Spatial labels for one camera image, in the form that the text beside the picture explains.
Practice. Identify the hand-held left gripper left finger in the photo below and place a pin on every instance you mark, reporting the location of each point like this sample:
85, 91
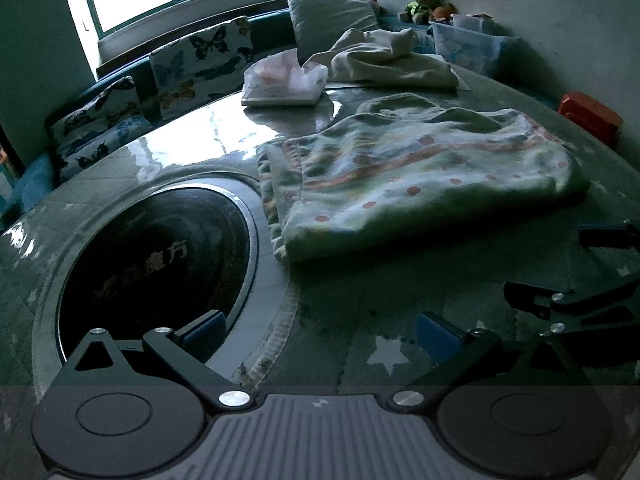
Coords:
202, 335

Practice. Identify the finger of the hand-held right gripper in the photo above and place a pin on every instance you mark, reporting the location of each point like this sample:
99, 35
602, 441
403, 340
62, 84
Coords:
530, 294
612, 236

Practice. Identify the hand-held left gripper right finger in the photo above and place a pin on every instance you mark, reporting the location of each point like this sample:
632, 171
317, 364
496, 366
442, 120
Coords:
435, 332

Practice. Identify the dotted green white garment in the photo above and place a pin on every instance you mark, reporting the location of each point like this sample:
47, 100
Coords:
410, 180

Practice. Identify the round black cooktop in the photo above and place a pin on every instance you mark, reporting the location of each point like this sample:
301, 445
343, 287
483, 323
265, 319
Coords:
150, 240

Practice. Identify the red box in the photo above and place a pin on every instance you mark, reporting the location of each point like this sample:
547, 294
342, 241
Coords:
590, 117

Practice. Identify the blue sofa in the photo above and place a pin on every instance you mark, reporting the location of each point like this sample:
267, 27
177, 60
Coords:
27, 185

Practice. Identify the butterfly print cushion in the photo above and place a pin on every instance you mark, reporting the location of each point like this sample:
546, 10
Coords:
95, 130
200, 60

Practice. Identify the clear plastic storage box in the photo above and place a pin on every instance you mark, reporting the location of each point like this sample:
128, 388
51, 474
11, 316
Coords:
470, 45

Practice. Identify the white plastic bag packet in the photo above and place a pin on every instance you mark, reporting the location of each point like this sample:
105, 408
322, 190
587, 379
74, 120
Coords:
280, 80

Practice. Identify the cream garment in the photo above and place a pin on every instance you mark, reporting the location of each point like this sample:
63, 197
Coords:
390, 62

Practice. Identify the green brown plush toy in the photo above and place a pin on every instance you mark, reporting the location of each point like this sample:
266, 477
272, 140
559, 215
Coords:
425, 5

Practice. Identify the white pillow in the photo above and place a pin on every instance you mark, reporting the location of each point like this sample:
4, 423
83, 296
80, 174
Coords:
330, 22

